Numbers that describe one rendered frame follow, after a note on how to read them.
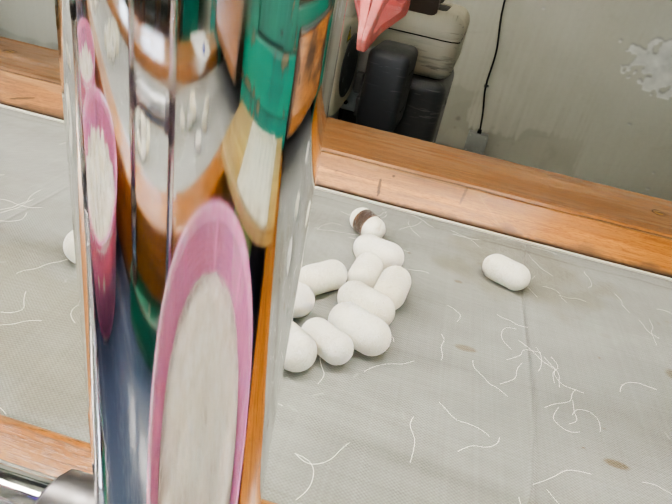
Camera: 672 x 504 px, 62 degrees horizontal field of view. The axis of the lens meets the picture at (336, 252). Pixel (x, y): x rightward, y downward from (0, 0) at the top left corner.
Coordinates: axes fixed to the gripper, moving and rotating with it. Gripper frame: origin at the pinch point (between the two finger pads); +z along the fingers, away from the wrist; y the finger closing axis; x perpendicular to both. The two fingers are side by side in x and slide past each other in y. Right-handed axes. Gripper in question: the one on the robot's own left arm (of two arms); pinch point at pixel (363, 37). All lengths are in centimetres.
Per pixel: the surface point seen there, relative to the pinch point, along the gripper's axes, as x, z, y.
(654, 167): 157, -102, 96
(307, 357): -8.2, 25.6, 3.8
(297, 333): -8.2, 24.6, 3.0
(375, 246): -0.9, 16.6, 5.3
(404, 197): 7.0, 8.9, 6.3
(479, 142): 162, -98, 30
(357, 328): -6.5, 23.2, 5.7
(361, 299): -4.9, 21.3, 5.4
